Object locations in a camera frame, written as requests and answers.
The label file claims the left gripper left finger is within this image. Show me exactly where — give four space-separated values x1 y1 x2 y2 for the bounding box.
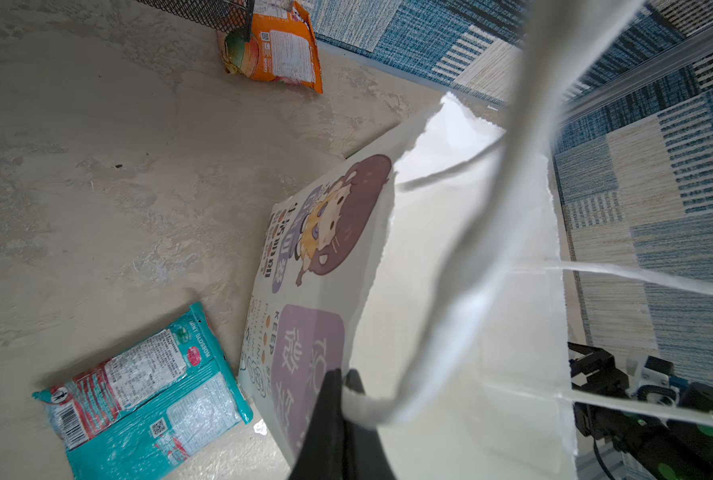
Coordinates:
288 369 357 479

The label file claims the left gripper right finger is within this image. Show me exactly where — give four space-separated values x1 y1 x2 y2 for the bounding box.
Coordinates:
342 369 398 480

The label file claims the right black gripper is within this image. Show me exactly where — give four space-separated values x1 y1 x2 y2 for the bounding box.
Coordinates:
568 342 629 399

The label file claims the white paper bag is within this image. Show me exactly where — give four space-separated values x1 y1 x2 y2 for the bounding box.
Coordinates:
240 1 713 479

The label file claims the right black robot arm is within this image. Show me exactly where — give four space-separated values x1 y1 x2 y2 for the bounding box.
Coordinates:
568 342 713 479

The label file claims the teal mint candy bag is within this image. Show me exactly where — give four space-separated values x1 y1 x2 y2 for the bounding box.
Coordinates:
32 303 254 479

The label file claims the orange candy bag by shelf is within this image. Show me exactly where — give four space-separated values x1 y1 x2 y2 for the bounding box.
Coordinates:
216 1 324 94

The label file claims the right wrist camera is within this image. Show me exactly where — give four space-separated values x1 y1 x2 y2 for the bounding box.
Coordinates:
626 354 690 406

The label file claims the black wire shelf rack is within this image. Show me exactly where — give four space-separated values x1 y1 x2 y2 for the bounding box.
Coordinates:
138 0 254 41

